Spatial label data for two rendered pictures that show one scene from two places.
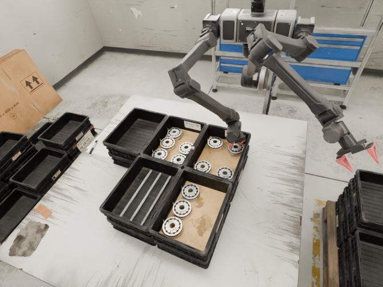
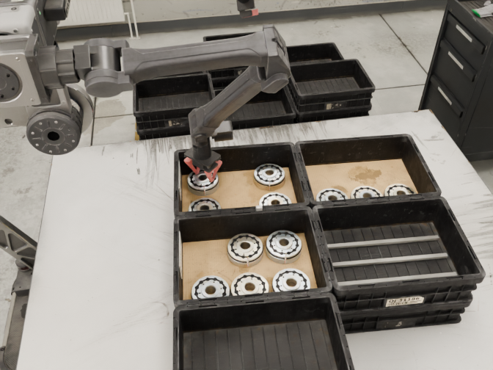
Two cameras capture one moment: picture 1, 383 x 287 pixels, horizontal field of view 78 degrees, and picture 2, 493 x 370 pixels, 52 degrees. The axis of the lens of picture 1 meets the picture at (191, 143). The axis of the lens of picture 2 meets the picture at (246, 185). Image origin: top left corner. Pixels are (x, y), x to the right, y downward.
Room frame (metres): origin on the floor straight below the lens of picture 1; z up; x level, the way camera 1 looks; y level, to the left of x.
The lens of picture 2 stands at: (1.59, 0.81, 2.00)
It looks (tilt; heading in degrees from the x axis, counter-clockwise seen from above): 44 degrees down; 235
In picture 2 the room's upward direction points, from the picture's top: 1 degrees counter-clockwise
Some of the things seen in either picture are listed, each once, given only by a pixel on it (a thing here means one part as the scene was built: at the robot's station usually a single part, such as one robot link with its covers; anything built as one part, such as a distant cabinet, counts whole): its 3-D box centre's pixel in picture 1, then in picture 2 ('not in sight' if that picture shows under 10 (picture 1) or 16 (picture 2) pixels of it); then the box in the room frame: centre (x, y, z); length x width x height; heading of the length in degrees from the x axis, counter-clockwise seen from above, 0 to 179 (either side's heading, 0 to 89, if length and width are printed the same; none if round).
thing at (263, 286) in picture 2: (167, 142); (249, 288); (1.13, 0.16, 0.86); 0.10 x 0.10 x 0.01
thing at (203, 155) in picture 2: (235, 133); (202, 150); (1.01, -0.27, 0.99); 0.10 x 0.07 x 0.07; 108
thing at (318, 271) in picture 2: (176, 144); (248, 265); (1.10, 0.10, 0.87); 0.40 x 0.30 x 0.11; 151
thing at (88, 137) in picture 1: (86, 142); not in sight; (1.74, 1.03, 0.41); 0.31 x 0.02 x 0.16; 154
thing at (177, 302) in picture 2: (175, 139); (248, 253); (1.10, 0.10, 0.92); 0.40 x 0.30 x 0.02; 151
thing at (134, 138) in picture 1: (138, 134); (261, 368); (1.24, 0.36, 0.87); 0.40 x 0.30 x 0.11; 151
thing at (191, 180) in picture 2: (235, 147); (202, 178); (1.01, -0.28, 0.86); 0.10 x 0.10 x 0.01
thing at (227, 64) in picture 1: (247, 53); not in sight; (2.73, -0.83, 0.60); 0.72 x 0.03 x 0.56; 64
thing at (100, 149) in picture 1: (108, 139); not in sight; (1.41, 0.67, 0.70); 0.33 x 0.23 x 0.01; 154
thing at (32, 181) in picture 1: (49, 177); not in sight; (1.42, 1.35, 0.31); 0.40 x 0.30 x 0.34; 154
